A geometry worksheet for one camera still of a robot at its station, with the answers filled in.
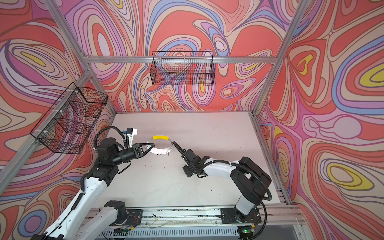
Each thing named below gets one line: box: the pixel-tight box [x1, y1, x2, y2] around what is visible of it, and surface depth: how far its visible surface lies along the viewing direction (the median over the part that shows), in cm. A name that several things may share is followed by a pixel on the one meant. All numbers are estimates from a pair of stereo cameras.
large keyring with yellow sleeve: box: [147, 135, 174, 155], surface depth 73 cm
